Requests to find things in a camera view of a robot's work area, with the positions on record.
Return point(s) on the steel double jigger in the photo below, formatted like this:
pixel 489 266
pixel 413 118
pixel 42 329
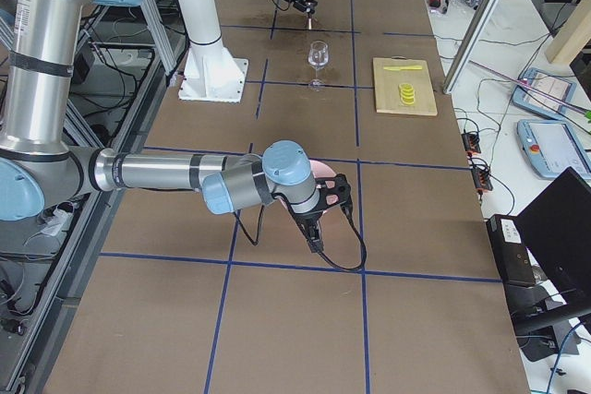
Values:
pixel 310 18

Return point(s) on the clear wine glass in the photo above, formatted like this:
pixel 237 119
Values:
pixel 318 58

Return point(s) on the pink bowl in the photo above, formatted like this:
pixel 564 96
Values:
pixel 319 170

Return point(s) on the yellow plastic knife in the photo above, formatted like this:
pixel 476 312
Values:
pixel 403 68

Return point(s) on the bamboo cutting board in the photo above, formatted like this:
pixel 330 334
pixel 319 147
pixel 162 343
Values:
pixel 386 88

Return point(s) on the lemon slice front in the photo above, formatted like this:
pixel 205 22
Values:
pixel 408 100

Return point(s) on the black box device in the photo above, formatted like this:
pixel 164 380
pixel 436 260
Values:
pixel 511 256

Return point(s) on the blue teach pendant far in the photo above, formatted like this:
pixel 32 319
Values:
pixel 559 87

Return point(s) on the blue teach pendant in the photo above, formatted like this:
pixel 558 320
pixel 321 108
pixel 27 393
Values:
pixel 551 147
pixel 559 87

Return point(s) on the black monitor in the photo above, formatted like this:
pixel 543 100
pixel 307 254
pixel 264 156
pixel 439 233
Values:
pixel 555 227

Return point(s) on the blue teach pendant near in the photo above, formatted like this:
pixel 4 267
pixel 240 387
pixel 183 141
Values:
pixel 551 147

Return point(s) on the wooden plank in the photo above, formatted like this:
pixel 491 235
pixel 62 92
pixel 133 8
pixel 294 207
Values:
pixel 573 36

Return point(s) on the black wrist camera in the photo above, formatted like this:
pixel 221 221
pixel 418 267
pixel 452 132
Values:
pixel 334 192

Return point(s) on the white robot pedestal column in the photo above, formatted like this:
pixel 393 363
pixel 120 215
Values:
pixel 203 29

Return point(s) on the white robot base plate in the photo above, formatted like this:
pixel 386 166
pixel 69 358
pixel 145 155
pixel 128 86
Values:
pixel 210 82

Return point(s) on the aluminium frame post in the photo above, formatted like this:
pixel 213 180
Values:
pixel 473 34

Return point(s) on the green handled reacher grabber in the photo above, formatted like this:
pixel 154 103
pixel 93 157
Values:
pixel 525 86

